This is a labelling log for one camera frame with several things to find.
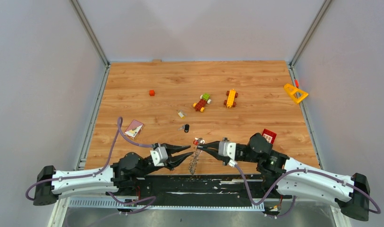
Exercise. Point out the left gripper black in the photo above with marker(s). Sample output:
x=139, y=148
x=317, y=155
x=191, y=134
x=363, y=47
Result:
x=173, y=161

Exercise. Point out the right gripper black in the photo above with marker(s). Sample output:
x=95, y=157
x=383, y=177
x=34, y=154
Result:
x=214, y=153

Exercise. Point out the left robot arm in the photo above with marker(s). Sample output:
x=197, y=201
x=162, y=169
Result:
x=120, y=178

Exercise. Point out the key with black fob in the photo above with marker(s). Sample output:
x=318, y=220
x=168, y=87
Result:
x=185, y=128

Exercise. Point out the red playing card deck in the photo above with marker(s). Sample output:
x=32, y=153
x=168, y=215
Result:
x=134, y=129

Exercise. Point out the red yellow toy brick car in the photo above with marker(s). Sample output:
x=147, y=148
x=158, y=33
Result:
x=204, y=100

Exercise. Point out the red window brick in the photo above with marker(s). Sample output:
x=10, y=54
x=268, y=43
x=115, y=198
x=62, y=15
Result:
x=269, y=135

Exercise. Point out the yellow brown toy brick car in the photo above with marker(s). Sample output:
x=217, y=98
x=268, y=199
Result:
x=231, y=96

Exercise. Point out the yellow triangular brick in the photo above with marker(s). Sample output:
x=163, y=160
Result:
x=297, y=95

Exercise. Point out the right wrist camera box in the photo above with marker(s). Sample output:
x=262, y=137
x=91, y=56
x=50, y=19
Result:
x=227, y=152

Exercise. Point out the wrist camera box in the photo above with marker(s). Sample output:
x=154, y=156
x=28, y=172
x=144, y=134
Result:
x=159, y=155
x=227, y=152

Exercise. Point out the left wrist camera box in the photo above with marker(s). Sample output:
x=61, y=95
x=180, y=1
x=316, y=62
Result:
x=159, y=155

